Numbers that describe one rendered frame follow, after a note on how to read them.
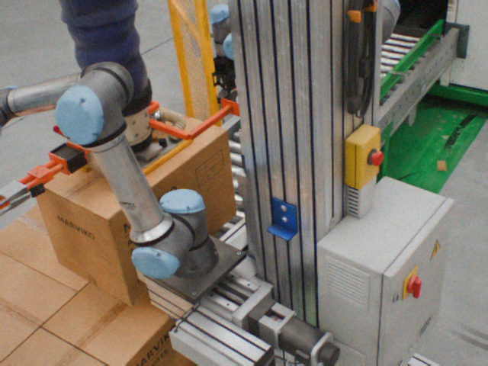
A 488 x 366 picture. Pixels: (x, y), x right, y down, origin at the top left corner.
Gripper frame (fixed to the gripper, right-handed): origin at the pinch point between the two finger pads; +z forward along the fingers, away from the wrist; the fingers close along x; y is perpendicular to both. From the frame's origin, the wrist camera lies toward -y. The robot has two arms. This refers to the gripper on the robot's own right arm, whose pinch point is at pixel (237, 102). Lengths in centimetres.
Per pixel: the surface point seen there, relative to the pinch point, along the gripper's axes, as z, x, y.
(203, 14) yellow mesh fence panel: 3, -70, -62
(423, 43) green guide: 61, -15, -188
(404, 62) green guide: 59, -12, -157
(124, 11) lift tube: -42, -14, 29
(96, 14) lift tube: -44, -17, 37
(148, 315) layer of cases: 65, -10, 54
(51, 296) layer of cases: 64, -49, 68
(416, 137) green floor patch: 123, -12, -180
